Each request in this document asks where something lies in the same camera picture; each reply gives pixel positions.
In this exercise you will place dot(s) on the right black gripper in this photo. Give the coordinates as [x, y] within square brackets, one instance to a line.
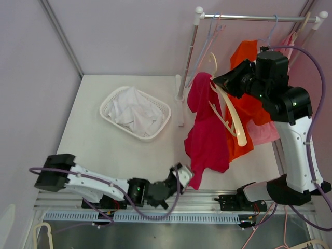
[229, 81]

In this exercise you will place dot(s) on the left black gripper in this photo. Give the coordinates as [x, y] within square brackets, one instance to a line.
[170, 174]

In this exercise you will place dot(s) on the beige wooden hanger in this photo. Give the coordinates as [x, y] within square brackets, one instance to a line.
[235, 128]

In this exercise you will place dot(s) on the magenta t shirt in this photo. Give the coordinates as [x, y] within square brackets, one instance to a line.
[206, 143]

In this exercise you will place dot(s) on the white t shirt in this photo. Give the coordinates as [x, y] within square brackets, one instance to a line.
[134, 111]

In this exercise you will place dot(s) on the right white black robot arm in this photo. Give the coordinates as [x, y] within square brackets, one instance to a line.
[290, 109]

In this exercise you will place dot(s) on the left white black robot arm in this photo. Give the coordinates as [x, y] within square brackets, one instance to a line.
[61, 172]

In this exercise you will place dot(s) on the orange t shirt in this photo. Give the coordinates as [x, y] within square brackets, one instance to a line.
[247, 107]

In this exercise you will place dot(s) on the pink t shirt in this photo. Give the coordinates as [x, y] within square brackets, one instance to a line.
[267, 132]

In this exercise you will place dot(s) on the beige hanger bottom right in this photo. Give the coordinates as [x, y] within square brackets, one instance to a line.
[307, 244]

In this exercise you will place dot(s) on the metal clothes rack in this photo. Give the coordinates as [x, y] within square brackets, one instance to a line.
[200, 15]

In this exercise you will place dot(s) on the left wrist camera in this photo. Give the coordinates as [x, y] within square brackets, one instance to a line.
[185, 175]

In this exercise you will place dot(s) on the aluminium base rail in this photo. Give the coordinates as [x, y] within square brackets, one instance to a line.
[192, 201]

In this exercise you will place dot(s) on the white cable duct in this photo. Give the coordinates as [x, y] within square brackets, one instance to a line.
[130, 217]

